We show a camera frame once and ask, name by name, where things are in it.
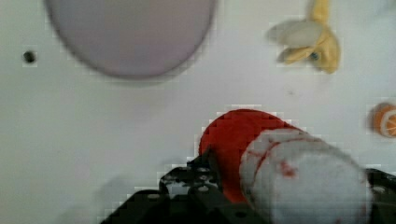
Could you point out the plush peeled banana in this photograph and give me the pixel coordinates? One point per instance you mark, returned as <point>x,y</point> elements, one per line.
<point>310,39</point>

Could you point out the plush red ketchup bottle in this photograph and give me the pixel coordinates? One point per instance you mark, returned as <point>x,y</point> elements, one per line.
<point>285,174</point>

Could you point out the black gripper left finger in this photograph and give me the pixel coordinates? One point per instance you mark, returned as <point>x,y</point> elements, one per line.
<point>186,195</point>

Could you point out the round purple plate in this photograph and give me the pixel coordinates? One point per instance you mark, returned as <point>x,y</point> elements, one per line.
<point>132,38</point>

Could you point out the plush orange half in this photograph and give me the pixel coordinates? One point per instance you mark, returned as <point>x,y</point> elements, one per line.
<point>382,119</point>

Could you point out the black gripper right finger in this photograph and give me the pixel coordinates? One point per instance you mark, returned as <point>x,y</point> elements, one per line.
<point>384,191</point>

